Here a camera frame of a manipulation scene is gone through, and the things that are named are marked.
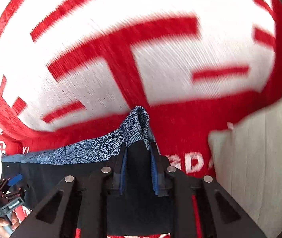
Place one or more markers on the person's left hand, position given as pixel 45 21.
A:
pixel 3 223

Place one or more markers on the red sofa cover white characters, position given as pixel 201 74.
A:
pixel 72 70

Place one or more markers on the beige cushion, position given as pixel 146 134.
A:
pixel 248 164

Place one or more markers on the black pants with blue waistband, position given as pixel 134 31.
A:
pixel 102 212

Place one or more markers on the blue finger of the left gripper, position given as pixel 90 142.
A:
pixel 14 180

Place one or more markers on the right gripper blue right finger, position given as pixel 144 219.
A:
pixel 157 171

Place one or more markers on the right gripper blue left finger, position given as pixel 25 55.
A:
pixel 119 170

